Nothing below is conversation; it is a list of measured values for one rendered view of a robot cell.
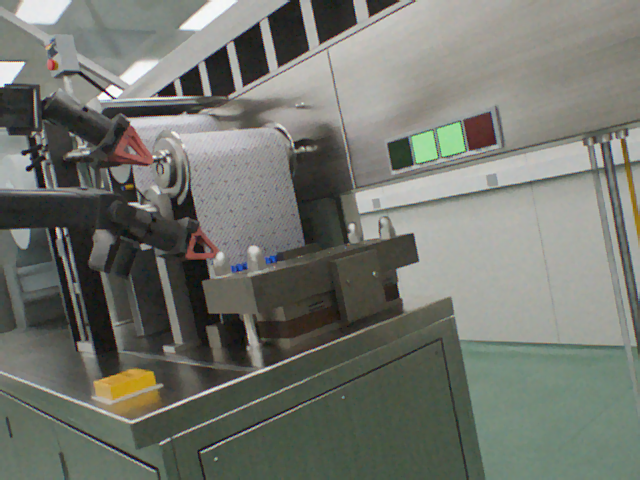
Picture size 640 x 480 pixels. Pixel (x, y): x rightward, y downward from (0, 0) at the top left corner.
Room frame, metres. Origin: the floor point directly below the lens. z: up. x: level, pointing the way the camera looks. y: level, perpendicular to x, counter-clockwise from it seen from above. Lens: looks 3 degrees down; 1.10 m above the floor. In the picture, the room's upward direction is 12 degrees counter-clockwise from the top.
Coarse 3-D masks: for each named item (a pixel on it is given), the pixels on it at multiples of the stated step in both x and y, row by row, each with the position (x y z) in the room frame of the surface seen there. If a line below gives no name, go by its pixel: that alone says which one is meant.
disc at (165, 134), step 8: (160, 136) 1.15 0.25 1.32; (168, 136) 1.13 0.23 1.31; (176, 136) 1.10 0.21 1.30; (176, 144) 1.11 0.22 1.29; (184, 152) 1.09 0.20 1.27; (184, 160) 1.09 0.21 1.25; (184, 168) 1.10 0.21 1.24; (184, 176) 1.10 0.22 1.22; (184, 184) 1.11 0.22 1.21; (160, 192) 1.19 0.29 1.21; (184, 192) 1.11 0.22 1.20; (176, 200) 1.14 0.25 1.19; (184, 200) 1.12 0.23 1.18
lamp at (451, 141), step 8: (440, 128) 1.04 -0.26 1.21; (448, 128) 1.02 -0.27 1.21; (456, 128) 1.01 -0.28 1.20; (440, 136) 1.04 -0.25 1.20; (448, 136) 1.03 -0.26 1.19; (456, 136) 1.01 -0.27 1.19; (440, 144) 1.04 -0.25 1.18; (448, 144) 1.03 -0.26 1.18; (456, 144) 1.02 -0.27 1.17; (448, 152) 1.03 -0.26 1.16; (456, 152) 1.02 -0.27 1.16
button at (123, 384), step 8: (112, 376) 0.89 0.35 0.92; (120, 376) 0.88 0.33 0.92; (128, 376) 0.87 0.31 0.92; (136, 376) 0.86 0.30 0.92; (144, 376) 0.86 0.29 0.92; (152, 376) 0.87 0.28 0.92; (96, 384) 0.87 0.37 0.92; (104, 384) 0.85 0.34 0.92; (112, 384) 0.83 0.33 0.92; (120, 384) 0.84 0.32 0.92; (128, 384) 0.84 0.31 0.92; (136, 384) 0.85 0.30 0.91; (144, 384) 0.86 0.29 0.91; (152, 384) 0.87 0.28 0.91; (96, 392) 0.87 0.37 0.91; (104, 392) 0.85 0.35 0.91; (112, 392) 0.83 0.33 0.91; (120, 392) 0.83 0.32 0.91; (128, 392) 0.84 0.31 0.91; (112, 400) 0.83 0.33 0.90
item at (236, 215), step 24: (192, 192) 1.10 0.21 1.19; (216, 192) 1.13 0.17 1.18; (240, 192) 1.16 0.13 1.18; (264, 192) 1.20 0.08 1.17; (288, 192) 1.24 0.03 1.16; (216, 216) 1.12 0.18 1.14; (240, 216) 1.16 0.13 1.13; (264, 216) 1.19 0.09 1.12; (288, 216) 1.23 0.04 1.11; (216, 240) 1.12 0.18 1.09; (240, 240) 1.15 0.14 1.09; (264, 240) 1.18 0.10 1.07; (288, 240) 1.22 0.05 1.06
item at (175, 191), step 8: (280, 136) 1.27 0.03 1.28; (160, 144) 1.14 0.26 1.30; (168, 144) 1.12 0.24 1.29; (176, 152) 1.10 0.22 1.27; (176, 160) 1.10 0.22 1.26; (288, 160) 1.26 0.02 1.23; (176, 168) 1.11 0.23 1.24; (176, 176) 1.11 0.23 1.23; (176, 184) 1.12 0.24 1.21; (168, 192) 1.15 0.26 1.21; (176, 192) 1.13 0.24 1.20
